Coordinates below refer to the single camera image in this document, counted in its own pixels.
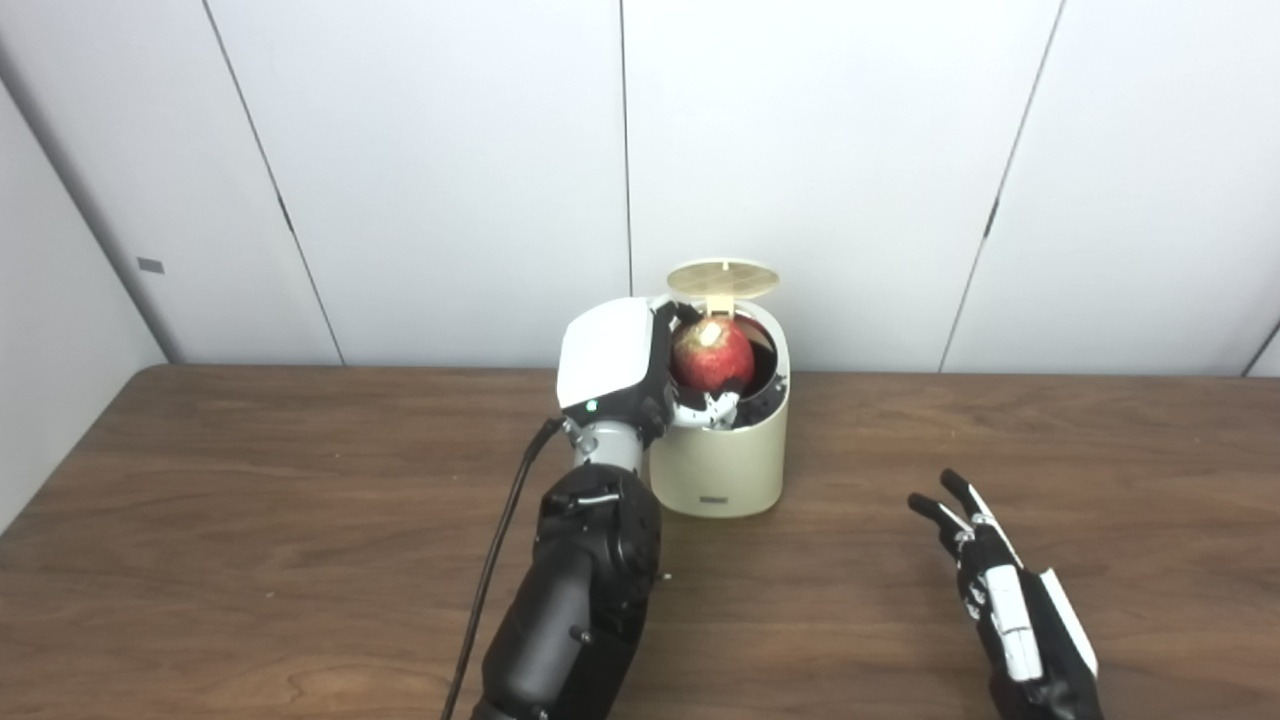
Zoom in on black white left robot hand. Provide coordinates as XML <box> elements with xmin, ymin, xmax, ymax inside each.
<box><xmin>556</xmin><ymin>296</ymin><xmax>756</xmax><ymax>446</ymax></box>

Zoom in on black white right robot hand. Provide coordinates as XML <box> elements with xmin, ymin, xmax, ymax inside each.
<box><xmin>907</xmin><ymin>468</ymin><xmax>1101</xmax><ymax>720</ymax></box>

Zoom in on red apple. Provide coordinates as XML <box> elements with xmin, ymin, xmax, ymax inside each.
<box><xmin>671</xmin><ymin>318</ymin><xmax>756</xmax><ymax>393</ymax></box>

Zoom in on cream round bin lid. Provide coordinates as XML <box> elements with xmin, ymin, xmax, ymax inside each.
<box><xmin>666</xmin><ymin>259</ymin><xmax>782</xmax><ymax>319</ymax></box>

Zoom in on cream-colored bin body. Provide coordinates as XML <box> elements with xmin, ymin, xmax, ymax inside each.
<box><xmin>648</xmin><ymin>298</ymin><xmax>791</xmax><ymax>519</ymax></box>

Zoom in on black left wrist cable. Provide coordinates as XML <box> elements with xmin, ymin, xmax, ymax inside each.
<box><xmin>440</xmin><ymin>417</ymin><xmax>567</xmax><ymax>720</ymax></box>

